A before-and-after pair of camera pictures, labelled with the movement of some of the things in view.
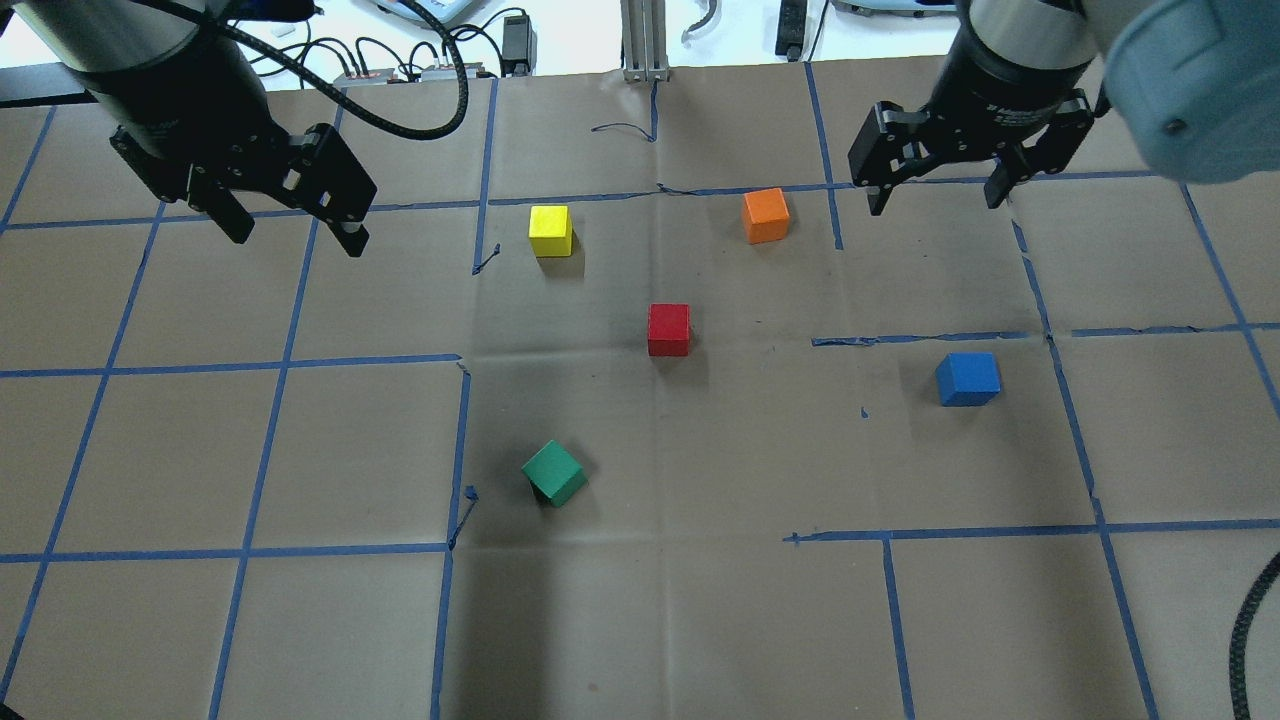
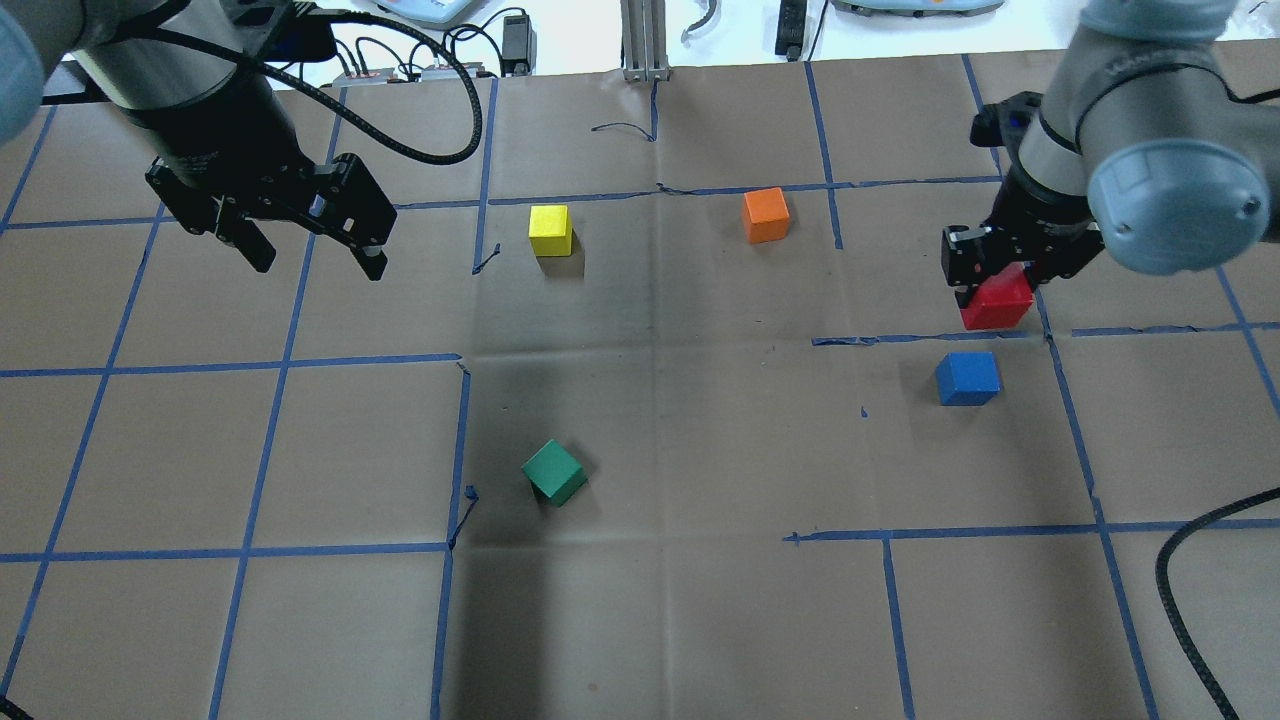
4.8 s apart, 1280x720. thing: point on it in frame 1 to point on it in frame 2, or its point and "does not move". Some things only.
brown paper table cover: [637, 405] does not move
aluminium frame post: [643, 41] does not move
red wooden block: [668, 329] to [1001, 301]
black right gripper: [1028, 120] to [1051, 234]
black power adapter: [519, 46] does not move
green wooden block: [554, 474] does not move
